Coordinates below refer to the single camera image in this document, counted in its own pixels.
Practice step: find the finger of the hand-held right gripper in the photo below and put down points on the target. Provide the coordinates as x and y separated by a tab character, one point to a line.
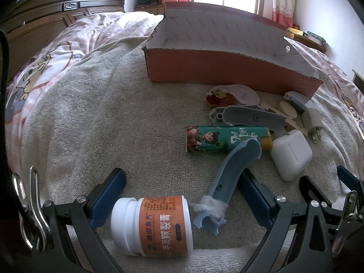
347	176
311	186

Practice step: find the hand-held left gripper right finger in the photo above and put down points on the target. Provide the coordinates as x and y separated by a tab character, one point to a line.
254	196

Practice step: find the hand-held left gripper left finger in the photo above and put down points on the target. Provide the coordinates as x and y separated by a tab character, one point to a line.
106	197

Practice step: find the curved blue-grey plastic part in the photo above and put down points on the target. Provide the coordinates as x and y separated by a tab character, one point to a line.
230	170

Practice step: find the white jar with orange label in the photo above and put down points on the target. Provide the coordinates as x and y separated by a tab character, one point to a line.
159	224

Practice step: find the green cartoon print lighter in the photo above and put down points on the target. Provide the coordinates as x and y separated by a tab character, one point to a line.
216	139

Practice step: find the pink plastic shell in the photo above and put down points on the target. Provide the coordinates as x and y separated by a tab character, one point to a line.
246	95

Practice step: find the red cardboard box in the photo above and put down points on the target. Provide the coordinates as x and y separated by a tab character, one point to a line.
216	65

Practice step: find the metal spring clip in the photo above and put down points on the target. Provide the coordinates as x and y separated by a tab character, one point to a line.
34	204
345	219

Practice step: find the white earbud case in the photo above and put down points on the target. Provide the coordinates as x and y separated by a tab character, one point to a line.
290	155

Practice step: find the white cotton tuft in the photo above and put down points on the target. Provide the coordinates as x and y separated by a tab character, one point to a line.
209	204

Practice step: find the white power adapter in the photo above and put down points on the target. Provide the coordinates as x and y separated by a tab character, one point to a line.
311	121

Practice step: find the long grey plastic shell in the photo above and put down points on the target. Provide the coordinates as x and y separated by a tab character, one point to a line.
256	118

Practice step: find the round wooden disc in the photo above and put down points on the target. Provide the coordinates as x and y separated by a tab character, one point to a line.
288	108

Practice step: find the beige towel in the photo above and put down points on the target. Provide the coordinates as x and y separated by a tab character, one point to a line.
85	119

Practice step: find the light blue plastic box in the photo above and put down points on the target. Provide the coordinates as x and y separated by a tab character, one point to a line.
298	99

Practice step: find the light wooden furniture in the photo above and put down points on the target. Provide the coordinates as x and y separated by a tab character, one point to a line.
359	76

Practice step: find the yellow book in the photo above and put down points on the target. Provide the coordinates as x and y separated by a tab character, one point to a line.
294	30

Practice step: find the pink cartoon print duvet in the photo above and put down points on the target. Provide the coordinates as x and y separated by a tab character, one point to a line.
71	34

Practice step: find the dark wooden headboard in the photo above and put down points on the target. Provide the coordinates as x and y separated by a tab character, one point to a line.
42	11

